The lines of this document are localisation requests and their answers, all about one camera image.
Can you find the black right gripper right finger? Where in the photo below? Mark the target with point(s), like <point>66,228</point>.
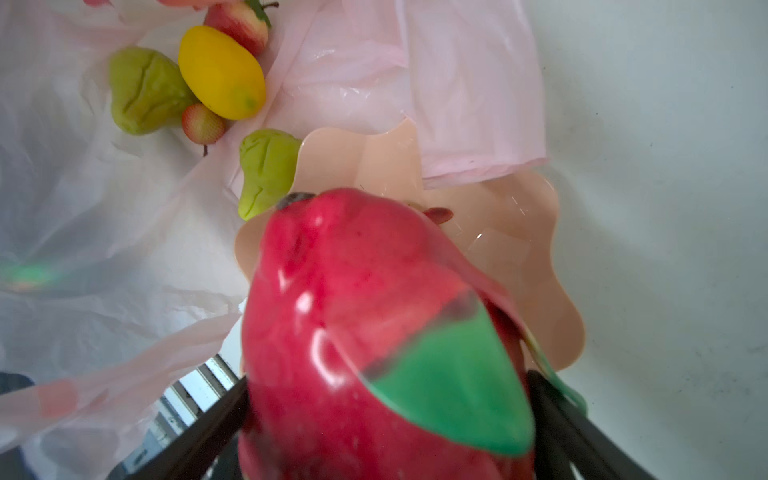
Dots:
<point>569,445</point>

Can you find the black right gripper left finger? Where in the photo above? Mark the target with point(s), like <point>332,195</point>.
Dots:
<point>192,454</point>

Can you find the pink plastic bag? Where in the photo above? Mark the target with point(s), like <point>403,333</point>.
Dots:
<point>117,270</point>

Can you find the red green dragon fruit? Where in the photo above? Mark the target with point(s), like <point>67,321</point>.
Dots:
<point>374,349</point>

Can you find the green pear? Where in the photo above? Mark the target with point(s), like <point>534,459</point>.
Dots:
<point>268,159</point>

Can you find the small red strawberry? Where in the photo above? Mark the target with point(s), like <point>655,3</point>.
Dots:
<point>202,126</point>

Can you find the green wrinkled fruit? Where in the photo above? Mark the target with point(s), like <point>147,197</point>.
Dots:
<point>148,91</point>

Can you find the yellow lemon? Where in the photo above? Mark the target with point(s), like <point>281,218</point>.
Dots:
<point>221,73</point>

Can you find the red yellow peach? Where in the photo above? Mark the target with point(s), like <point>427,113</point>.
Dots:
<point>246,22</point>

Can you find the peach wavy fruit plate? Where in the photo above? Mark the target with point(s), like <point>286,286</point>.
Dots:
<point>504,227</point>

